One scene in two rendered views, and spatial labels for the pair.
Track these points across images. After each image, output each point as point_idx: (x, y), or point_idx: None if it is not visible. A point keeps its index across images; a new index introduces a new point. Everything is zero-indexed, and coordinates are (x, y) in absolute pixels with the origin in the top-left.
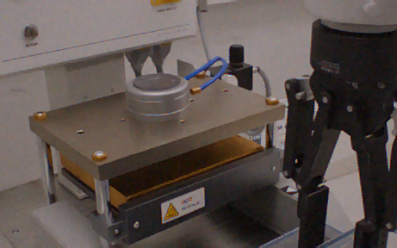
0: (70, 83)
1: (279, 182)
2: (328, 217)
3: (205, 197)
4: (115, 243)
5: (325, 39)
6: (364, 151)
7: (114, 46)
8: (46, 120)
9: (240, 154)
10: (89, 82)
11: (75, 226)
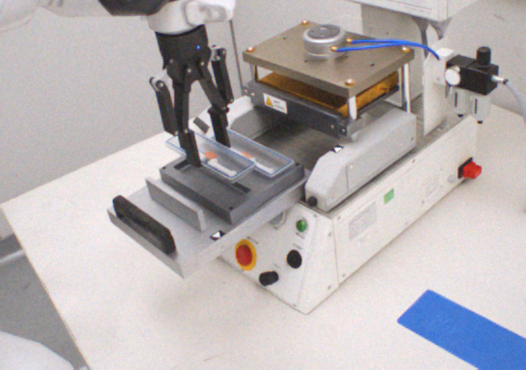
0: (362, 15)
1: (348, 144)
2: (319, 175)
3: (287, 109)
4: None
5: None
6: (172, 87)
7: (374, 2)
8: (300, 25)
9: (321, 102)
10: (373, 20)
11: None
